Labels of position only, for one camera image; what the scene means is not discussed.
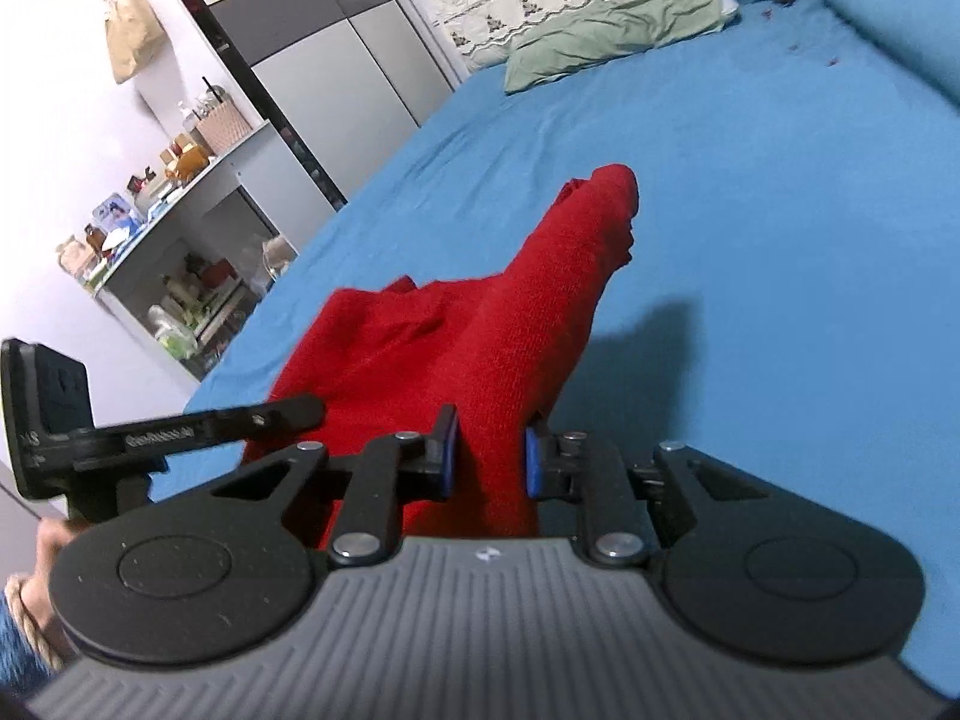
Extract blue tin box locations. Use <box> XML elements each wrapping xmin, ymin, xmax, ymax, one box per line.
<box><xmin>94</xmin><ymin>193</ymin><xmax>144</xmax><ymax>238</ymax></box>

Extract white cloth bag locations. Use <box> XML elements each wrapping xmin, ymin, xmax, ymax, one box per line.
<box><xmin>261</xmin><ymin>234</ymin><xmax>299</xmax><ymax>287</ymax></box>

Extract small dark scraps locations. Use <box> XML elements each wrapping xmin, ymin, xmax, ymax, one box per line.
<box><xmin>761</xmin><ymin>0</ymin><xmax>841</xmax><ymax>65</ymax></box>

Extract blue duvet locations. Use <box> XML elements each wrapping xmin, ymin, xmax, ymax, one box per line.
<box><xmin>810</xmin><ymin>0</ymin><xmax>960</xmax><ymax>110</ymax></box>

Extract bed with blue sheet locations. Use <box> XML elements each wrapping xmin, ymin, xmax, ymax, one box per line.
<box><xmin>154</xmin><ymin>0</ymin><xmax>960</xmax><ymax>698</ymax></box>

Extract grey and white wardrobe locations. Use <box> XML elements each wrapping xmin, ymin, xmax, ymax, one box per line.
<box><xmin>161</xmin><ymin>0</ymin><xmax>458</xmax><ymax>212</ymax></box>

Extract orange brown container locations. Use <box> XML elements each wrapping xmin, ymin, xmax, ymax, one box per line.
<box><xmin>166</xmin><ymin>142</ymin><xmax>210</xmax><ymax>185</ymax></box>

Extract green tissue packet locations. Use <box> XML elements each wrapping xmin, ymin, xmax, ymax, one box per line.
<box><xmin>154</xmin><ymin>307</ymin><xmax>198</xmax><ymax>360</ymax></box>

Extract person's left hand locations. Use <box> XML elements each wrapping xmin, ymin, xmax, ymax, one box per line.
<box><xmin>36</xmin><ymin>516</ymin><xmax>83</xmax><ymax>586</ymax></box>

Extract beige tote bag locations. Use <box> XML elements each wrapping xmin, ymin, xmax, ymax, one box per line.
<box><xmin>91</xmin><ymin>0</ymin><xmax>167</xmax><ymax>86</ymax></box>

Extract wicker basket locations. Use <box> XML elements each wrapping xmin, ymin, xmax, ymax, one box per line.
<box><xmin>193</xmin><ymin>101</ymin><xmax>253</xmax><ymax>158</ymax></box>

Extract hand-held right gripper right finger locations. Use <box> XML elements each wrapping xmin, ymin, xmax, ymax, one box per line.
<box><xmin>525</xmin><ymin>420</ymin><xmax>770</xmax><ymax>569</ymax></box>

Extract red knit sweater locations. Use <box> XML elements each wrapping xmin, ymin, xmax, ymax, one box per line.
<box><xmin>241</xmin><ymin>163</ymin><xmax>639</xmax><ymax>552</ymax></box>

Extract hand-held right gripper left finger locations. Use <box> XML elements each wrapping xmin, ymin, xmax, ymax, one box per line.
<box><xmin>212</xmin><ymin>403</ymin><xmax>460</xmax><ymax>569</ymax></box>

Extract white desk with shelves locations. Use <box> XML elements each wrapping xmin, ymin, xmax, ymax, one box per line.
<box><xmin>94</xmin><ymin>118</ymin><xmax>350</xmax><ymax>383</ymax></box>

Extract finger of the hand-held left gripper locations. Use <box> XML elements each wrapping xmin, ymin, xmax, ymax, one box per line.
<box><xmin>196</xmin><ymin>394</ymin><xmax>325</xmax><ymax>442</ymax></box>

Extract green pillow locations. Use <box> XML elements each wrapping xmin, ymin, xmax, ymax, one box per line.
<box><xmin>504</xmin><ymin>0</ymin><xmax>740</xmax><ymax>95</ymax></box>

